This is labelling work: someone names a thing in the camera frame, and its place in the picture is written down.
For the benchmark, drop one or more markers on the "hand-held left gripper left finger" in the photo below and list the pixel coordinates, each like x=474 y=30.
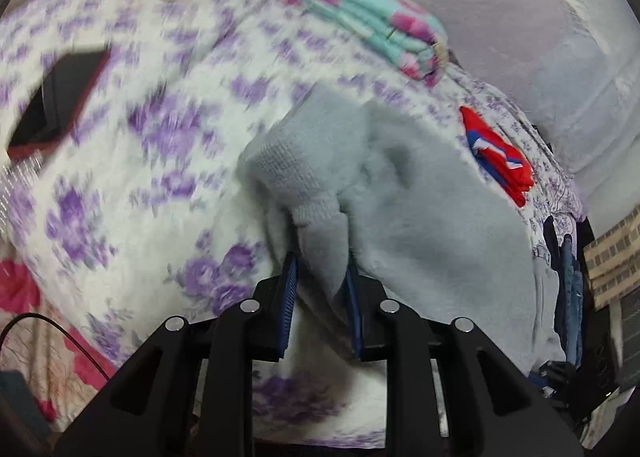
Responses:
x=288 y=307

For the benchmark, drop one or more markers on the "grey fleece pants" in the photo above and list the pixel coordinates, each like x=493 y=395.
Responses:
x=430 y=217

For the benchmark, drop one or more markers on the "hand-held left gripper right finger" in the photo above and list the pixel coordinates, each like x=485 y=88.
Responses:
x=352 y=309

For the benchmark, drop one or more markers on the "tan woven basket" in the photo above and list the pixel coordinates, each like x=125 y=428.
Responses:
x=612 y=257

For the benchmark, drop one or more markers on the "pink red floral sheet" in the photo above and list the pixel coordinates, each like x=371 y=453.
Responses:
x=35 y=337

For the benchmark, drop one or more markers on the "purple floral white blanket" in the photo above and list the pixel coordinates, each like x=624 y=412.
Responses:
x=165 y=147

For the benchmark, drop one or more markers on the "red blue white garment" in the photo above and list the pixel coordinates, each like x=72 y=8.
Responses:
x=495 y=157

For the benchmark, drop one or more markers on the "folded teal pink floral cloth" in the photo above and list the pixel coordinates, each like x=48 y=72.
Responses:
x=365 y=17

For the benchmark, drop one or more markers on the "blue jeans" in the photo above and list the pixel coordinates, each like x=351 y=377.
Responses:
x=572 y=297

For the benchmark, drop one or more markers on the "black tablet with red case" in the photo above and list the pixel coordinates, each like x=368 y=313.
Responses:
x=57 y=99

